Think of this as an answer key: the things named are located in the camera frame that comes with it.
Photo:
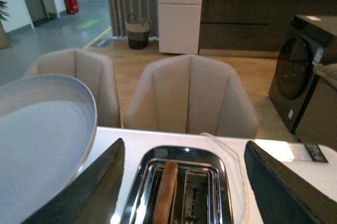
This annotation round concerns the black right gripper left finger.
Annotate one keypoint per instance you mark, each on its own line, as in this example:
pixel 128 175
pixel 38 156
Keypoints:
pixel 92 196

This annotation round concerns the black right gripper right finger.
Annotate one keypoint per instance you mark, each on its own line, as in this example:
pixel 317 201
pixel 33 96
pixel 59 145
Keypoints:
pixel 282 196

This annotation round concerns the brown bread slice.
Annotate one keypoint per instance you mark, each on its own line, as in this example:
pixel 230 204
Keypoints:
pixel 165 193

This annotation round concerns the grey round plate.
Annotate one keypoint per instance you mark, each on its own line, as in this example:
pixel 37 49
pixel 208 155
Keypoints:
pixel 48 125

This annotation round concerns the black label sticker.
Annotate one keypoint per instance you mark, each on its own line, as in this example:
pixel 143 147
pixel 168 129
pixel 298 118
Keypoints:
pixel 315 152

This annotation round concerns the white chrome toaster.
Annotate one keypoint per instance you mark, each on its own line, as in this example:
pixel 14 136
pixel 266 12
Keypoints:
pixel 201 192

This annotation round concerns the black washing machine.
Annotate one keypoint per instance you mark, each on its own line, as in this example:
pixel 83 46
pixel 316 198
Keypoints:
pixel 311 40

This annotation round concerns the beige right chair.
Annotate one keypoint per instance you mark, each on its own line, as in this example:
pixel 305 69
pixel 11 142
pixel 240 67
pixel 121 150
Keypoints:
pixel 192 94

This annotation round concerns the woven laundry basket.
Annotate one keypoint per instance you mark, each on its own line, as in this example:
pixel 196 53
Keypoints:
pixel 137 31

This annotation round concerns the dark kitchen counter cabinet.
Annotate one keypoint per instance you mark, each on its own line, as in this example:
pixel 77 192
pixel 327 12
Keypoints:
pixel 252 28

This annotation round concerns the green potted plant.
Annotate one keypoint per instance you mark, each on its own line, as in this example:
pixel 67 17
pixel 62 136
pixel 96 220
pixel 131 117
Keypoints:
pixel 4 16

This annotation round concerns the red bin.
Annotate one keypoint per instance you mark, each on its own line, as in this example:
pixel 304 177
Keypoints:
pixel 71 6

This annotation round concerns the white drawer cabinet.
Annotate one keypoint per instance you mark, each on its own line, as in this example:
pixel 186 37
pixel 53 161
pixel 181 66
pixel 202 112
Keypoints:
pixel 179 26

